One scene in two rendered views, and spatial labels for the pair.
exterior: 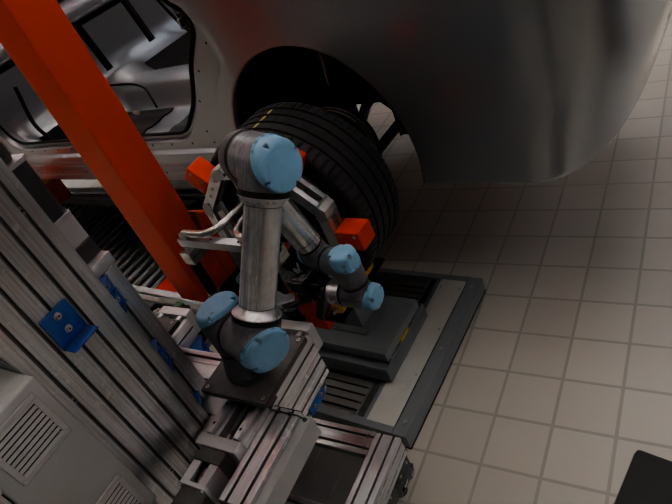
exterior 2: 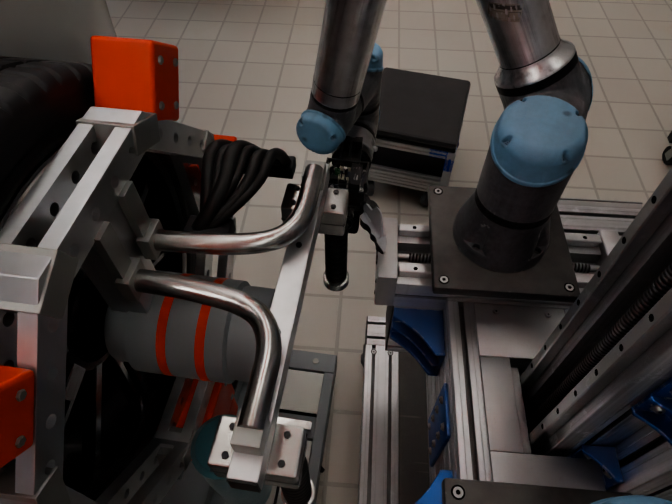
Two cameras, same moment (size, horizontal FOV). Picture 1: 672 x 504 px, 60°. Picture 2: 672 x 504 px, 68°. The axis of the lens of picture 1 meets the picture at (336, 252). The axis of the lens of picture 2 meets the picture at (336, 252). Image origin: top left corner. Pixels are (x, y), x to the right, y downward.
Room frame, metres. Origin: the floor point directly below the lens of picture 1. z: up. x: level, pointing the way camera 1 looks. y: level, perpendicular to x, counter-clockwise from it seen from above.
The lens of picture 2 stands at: (1.71, 0.58, 1.46)
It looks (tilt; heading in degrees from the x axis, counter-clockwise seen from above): 53 degrees down; 233
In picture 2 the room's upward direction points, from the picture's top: straight up
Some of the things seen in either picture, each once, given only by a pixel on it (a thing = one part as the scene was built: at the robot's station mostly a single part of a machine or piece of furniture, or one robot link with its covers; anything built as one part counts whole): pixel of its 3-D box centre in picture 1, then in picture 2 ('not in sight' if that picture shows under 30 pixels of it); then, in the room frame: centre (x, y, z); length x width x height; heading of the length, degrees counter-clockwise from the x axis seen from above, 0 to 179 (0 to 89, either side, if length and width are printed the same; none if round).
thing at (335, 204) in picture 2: (272, 258); (315, 208); (1.44, 0.18, 0.93); 0.09 x 0.05 x 0.05; 135
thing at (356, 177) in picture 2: (313, 286); (347, 177); (1.32, 0.10, 0.86); 0.12 x 0.08 x 0.09; 45
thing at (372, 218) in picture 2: (278, 298); (376, 223); (1.34, 0.21, 0.85); 0.09 x 0.03 x 0.06; 81
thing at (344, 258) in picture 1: (343, 265); (356, 81); (1.22, 0.00, 0.95); 0.11 x 0.08 x 0.11; 28
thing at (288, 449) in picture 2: (195, 249); (259, 451); (1.68, 0.42, 0.93); 0.09 x 0.05 x 0.05; 135
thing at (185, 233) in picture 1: (210, 209); (179, 331); (1.69, 0.31, 1.03); 0.19 x 0.18 x 0.11; 135
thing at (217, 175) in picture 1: (277, 230); (151, 320); (1.70, 0.15, 0.85); 0.54 x 0.07 x 0.54; 45
